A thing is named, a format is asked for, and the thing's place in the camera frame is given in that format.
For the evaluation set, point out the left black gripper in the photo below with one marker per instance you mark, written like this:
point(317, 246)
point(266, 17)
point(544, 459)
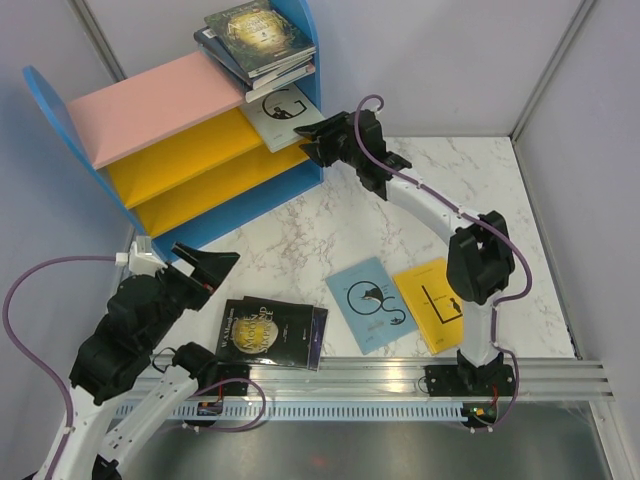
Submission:
point(210, 269)

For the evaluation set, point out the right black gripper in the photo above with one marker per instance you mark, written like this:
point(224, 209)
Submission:
point(324, 130)

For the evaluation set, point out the grey letter G book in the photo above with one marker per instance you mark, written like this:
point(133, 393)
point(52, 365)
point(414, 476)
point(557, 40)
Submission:
point(276, 115)

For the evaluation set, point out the teal ocean cover book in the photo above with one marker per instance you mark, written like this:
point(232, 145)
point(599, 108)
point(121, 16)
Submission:
point(261, 92)

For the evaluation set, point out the black Moon and Sixpence book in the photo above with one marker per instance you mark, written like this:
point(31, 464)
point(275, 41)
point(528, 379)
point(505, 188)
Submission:
point(264, 332)

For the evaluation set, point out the green Alice Wonderland book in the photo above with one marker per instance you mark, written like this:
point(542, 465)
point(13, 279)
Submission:
point(258, 37)

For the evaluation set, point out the navy blue hardcover book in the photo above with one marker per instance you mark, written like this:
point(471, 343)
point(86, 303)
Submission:
point(209, 43)

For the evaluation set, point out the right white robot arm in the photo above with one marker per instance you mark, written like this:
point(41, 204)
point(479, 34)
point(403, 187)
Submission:
point(479, 261)

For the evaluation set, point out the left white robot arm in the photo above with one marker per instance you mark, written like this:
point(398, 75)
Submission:
point(138, 316)

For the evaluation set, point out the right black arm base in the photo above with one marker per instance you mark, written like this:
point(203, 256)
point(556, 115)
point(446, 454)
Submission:
point(463, 379)

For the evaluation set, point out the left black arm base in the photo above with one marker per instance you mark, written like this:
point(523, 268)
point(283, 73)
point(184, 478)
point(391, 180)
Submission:
point(220, 382)

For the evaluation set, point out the blue pink yellow bookshelf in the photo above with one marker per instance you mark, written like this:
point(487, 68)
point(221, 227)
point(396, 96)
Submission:
point(174, 151)

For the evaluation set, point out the dark purple book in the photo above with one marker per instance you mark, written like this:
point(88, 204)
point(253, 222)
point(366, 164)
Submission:
point(320, 316)

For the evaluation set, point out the light blue fish book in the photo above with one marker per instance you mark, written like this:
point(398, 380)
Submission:
point(371, 305)

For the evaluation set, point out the yellow letter L book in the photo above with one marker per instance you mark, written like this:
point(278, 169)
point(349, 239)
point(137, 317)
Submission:
point(435, 307)

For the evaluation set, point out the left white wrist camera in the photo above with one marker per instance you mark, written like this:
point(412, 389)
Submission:
point(140, 259)

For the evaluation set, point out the white slotted cable duct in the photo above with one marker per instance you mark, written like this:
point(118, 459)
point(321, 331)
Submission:
point(244, 410)

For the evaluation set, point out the aluminium mounting rail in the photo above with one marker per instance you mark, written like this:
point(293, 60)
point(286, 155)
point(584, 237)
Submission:
point(541, 379)

